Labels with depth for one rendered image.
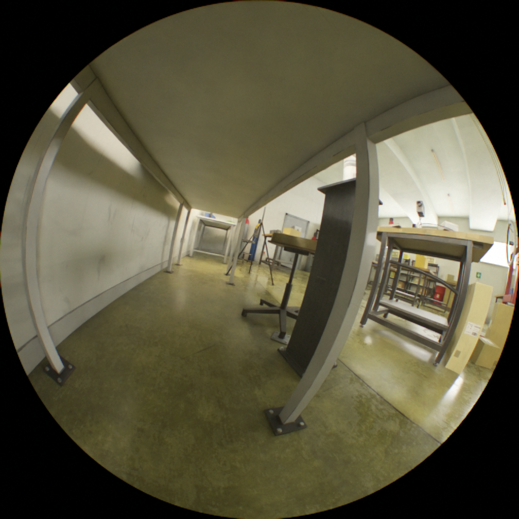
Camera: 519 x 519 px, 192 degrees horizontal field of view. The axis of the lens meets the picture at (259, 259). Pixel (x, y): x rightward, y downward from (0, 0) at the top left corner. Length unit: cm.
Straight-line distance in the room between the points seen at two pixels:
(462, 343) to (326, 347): 136
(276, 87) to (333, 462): 96
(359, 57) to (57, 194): 87
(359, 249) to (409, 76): 40
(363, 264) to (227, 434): 54
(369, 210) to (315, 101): 29
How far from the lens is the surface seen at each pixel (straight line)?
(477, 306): 156
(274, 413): 59
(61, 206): 74
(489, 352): 222
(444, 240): 148
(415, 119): 41
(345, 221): 64
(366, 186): 35
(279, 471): 53
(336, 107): 46
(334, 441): 62
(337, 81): 42
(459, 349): 159
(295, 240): 97
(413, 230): 153
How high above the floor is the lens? 50
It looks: 4 degrees down
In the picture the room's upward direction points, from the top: 13 degrees clockwise
